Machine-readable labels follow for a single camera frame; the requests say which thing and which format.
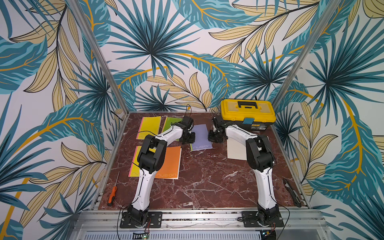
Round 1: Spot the green cover notebook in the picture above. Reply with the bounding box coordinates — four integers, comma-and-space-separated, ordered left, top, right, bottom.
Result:
162, 117, 182, 133

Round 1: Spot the orange cover notebook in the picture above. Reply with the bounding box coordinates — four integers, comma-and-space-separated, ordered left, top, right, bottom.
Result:
155, 146, 182, 180

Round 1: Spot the yellow notebook pink spine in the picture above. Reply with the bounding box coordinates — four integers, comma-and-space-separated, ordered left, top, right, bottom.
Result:
136, 116, 162, 140

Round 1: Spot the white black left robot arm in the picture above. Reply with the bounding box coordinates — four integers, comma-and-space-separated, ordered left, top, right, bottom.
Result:
128, 122, 195, 226

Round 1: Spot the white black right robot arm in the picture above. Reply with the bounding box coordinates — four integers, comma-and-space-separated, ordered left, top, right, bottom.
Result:
208, 125, 280, 227

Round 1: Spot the yellow black toolbox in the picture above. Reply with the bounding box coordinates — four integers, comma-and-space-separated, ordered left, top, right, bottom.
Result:
221, 99, 276, 131

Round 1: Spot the black utility knife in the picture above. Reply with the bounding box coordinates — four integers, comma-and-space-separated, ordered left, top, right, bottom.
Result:
283, 178, 302, 208

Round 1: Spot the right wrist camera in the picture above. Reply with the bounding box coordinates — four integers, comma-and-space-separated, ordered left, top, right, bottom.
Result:
212, 115, 226, 130

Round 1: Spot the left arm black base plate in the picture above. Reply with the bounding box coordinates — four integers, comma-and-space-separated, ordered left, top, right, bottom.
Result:
119, 212, 163, 229

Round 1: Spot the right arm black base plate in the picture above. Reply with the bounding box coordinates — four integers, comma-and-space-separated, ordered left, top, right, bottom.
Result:
241, 211, 284, 228

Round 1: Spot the orange handled screwdriver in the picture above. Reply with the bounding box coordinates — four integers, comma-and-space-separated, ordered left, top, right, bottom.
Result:
107, 172, 120, 207

